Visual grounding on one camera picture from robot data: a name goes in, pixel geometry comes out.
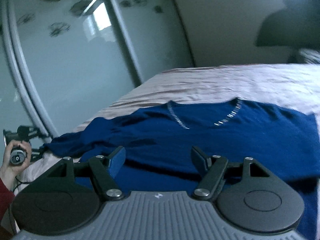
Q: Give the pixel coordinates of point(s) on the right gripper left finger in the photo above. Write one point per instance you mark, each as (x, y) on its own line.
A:
(67, 196)

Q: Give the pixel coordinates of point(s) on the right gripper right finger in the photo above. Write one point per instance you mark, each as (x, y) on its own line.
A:
(247, 195)

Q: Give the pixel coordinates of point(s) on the blue knit sweater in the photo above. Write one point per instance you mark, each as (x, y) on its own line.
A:
(158, 142)

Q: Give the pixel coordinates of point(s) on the red sleeve forearm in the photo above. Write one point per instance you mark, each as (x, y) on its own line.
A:
(6, 198)

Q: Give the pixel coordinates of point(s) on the person's left hand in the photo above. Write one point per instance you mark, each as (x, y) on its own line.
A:
(16, 159)

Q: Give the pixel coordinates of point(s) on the glass wardrobe sliding door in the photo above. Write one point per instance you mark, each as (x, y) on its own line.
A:
(62, 61)

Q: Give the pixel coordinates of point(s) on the pink bed sheet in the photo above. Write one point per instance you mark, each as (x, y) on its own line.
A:
(291, 86)

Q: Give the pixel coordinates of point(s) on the dark headboard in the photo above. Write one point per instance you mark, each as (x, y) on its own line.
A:
(296, 26)

